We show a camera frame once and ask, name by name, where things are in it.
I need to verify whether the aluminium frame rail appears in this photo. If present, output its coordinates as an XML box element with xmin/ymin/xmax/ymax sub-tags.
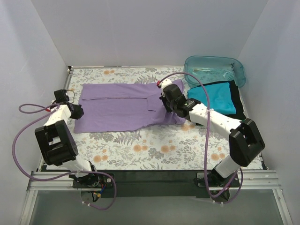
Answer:
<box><xmin>27</xmin><ymin>170</ymin><xmax>282</xmax><ymax>191</ymax></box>

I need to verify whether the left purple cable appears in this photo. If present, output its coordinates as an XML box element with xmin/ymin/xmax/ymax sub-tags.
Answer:
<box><xmin>13</xmin><ymin>104</ymin><xmax>117</xmax><ymax>210</ymax></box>

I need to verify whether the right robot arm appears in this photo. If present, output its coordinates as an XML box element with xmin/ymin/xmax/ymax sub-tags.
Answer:
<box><xmin>158</xmin><ymin>79</ymin><xmax>265</xmax><ymax>187</ymax></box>

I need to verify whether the purple t shirt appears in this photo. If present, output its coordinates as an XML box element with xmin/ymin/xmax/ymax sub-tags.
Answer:
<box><xmin>74</xmin><ymin>83</ymin><xmax>185</xmax><ymax>134</ymax></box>

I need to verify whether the teal plastic bin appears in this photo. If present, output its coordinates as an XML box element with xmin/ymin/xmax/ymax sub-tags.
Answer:
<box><xmin>183</xmin><ymin>56</ymin><xmax>246</xmax><ymax>88</ymax></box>

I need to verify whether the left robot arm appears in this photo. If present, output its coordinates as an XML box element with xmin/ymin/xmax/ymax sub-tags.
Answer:
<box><xmin>35</xmin><ymin>89</ymin><xmax>100</xmax><ymax>188</ymax></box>

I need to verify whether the teal folded t shirt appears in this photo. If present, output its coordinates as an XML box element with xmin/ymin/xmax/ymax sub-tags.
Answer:
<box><xmin>187</xmin><ymin>82</ymin><xmax>236</xmax><ymax>115</ymax></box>

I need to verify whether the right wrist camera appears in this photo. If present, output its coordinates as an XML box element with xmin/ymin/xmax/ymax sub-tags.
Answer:
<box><xmin>157</xmin><ymin>78</ymin><xmax>172</xmax><ymax>90</ymax></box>

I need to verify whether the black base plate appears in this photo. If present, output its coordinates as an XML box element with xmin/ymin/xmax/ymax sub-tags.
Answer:
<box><xmin>72</xmin><ymin>169</ymin><xmax>233</xmax><ymax>198</ymax></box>

